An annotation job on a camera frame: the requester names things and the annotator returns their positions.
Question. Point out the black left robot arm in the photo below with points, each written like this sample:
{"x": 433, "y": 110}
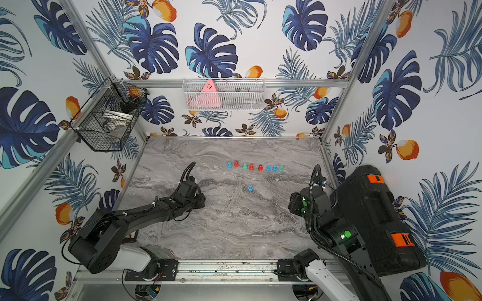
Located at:
{"x": 98, "y": 243}

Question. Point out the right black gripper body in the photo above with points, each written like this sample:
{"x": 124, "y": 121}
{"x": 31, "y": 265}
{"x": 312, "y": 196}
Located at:
{"x": 297, "y": 206}

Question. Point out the white items in wire basket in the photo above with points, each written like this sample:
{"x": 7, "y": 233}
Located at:
{"x": 116, "y": 124}

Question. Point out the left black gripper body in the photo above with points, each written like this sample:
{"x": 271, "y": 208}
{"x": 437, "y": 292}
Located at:
{"x": 198, "y": 199}

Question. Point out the clear wall shelf basket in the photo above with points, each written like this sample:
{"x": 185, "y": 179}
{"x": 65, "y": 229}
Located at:
{"x": 235, "y": 93}

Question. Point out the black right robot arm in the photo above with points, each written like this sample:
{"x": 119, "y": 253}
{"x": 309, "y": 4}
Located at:
{"x": 340, "y": 238}

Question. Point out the black wire basket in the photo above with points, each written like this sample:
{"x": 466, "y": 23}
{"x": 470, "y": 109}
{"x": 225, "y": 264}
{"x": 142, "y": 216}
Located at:
{"x": 115, "y": 108}

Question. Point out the pink triangular object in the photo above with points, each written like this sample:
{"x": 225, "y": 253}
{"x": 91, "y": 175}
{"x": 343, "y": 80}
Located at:
{"x": 208, "y": 98}

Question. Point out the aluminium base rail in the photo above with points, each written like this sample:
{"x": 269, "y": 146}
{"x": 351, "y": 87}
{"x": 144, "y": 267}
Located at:
{"x": 194, "y": 272}

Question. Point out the black plastic tool case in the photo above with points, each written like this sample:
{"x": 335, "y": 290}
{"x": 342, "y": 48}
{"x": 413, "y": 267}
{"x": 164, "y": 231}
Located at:
{"x": 366, "y": 201}

